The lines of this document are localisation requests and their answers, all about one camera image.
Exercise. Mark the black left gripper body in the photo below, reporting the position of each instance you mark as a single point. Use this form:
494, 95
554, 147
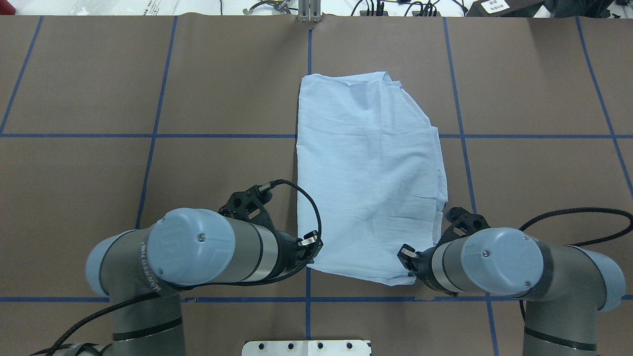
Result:
287, 244

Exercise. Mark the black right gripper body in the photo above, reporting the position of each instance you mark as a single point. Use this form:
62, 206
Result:
426, 260

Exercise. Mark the light blue button-up shirt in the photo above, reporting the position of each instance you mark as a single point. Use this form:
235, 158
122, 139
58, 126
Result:
371, 160

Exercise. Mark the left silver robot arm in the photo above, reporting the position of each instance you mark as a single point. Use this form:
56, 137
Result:
144, 271

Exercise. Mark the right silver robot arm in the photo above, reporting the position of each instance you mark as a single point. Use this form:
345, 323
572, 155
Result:
564, 288

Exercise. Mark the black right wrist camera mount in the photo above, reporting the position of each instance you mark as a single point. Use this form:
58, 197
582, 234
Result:
462, 224

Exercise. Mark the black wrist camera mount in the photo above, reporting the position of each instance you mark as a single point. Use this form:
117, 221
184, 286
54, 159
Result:
462, 224
249, 206

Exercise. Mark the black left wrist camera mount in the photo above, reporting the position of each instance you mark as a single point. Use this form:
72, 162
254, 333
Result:
249, 206

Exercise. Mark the white camera mast base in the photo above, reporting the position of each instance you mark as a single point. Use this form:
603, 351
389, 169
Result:
308, 348

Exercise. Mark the aluminium frame post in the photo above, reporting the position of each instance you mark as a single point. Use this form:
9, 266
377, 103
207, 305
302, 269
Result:
309, 11

